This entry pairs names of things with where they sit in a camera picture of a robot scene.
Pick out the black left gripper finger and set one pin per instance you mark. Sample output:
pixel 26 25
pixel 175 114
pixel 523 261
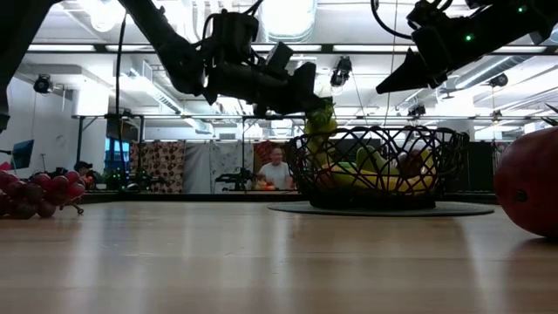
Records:
pixel 305 80
pixel 296 105

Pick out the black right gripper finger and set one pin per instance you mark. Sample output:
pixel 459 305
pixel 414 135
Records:
pixel 407 76

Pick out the green grape bunch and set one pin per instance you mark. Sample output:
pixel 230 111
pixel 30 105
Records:
pixel 320 122

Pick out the green pear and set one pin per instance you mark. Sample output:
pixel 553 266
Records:
pixel 370 159

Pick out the yellow banana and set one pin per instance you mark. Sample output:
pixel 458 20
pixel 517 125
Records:
pixel 379 181

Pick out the large red apple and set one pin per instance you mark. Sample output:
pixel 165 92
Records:
pixel 529 183

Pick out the red grape bunch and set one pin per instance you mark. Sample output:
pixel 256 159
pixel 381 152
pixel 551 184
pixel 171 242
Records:
pixel 43 192

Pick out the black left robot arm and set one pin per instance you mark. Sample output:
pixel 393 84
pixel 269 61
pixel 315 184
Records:
pixel 174 52

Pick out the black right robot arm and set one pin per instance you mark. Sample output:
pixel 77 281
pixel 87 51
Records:
pixel 523 26

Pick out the white LED light strip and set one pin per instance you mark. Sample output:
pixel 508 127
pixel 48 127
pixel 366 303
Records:
pixel 131 47
pixel 523 49
pixel 61 47
pixel 307 47
pixel 383 48

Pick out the black ceiling spot lamp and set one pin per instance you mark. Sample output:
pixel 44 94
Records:
pixel 42 83
pixel 416 110
pixel 498 80

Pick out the person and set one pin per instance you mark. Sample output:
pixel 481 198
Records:
pixel 276 170
pixel 83 168

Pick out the background fruit pile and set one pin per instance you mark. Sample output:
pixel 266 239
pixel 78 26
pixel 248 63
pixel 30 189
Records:
pixel 266 185

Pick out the brown floral cloth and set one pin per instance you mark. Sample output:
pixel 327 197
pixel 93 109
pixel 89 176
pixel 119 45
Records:
pixel 161 163

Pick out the round grey placemat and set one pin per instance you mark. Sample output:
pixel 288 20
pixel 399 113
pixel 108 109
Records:
pixel 462 210

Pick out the bright blue monitor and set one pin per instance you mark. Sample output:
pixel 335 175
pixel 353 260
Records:
pixel 117 152

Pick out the tilted blue screen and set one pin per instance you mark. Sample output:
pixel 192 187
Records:
pixel 22 152

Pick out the red flat object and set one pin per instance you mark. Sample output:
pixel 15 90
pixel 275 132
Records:
pixel 4 165

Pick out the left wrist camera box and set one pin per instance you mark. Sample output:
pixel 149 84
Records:
pixel 280 56

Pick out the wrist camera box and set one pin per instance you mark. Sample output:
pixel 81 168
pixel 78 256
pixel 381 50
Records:
pixel 429 13
pixel 280 56

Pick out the black overhead camera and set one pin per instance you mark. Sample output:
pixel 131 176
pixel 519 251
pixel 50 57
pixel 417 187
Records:
pixel 341 70

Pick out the black aluminium rig frame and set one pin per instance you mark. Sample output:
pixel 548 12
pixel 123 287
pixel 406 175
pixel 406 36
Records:
pixel 327 49

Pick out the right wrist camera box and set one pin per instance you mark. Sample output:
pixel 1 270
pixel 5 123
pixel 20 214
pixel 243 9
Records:
pixel 429 13

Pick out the black background station frame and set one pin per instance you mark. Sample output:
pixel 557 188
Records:
pixel 242 144

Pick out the silver ceiling duct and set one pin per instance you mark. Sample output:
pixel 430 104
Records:
pixel 285 17

